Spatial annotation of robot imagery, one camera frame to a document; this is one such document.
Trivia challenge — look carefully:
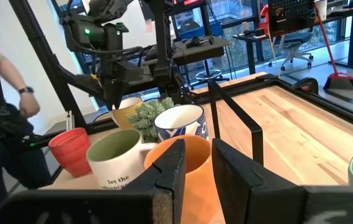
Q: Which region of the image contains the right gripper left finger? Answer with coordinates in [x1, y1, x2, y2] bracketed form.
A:
[0, 138, 187, 224]

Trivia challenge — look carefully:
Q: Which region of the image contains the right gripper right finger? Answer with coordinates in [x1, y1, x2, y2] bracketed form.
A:
[212, 138, 353, 224]

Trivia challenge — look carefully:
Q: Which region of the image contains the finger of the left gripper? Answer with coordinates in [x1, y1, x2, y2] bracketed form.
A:
[103, 81, 123, 111]

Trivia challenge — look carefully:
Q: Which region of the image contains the yellow mug white interior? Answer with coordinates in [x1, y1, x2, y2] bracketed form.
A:
[110, 96, 144, 130]

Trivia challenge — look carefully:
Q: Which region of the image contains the orange ceramic mug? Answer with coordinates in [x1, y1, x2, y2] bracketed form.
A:
[143, 134, 227, 224]

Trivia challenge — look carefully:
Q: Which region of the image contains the olive green mug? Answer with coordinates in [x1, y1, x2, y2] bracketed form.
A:
[85, 128, 159, 191]

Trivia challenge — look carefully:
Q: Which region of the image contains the blue-rimmed floral print mug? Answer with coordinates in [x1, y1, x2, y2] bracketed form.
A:
[153, 104, 210, 143]

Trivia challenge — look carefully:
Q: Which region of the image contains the red plastic cup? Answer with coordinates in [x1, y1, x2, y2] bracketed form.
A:
[47, 127, 92, 179]

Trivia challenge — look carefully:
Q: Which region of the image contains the person's forearm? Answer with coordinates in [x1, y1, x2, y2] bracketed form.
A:
[0, 54, 35, 94]

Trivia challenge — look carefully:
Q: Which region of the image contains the white patterned bowl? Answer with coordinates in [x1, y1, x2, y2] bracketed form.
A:
[126, 96, 177, 143]

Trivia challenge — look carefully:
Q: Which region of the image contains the black gantry strut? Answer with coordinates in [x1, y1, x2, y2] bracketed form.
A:
[7, 0, 92, 133]

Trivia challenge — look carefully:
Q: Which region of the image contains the grey side table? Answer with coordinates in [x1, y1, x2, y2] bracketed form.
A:
[170, 35, 232, 67]

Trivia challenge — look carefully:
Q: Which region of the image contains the black handheld controller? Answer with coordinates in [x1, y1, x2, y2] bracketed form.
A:
[184, 35, 215, 50]

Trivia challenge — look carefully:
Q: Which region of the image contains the person's hand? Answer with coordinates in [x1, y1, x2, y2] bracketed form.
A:
[18, 91, 41, 118]

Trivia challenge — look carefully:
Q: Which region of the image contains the black standing desk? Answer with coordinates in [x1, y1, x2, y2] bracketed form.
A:
[232, 4, 353, 75]

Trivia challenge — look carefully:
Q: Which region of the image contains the red broom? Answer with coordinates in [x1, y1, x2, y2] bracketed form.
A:
[314, 2, 353, 92]

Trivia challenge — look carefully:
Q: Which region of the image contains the office chair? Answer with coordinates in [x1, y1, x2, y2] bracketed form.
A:
[268, 30, 315, 72]

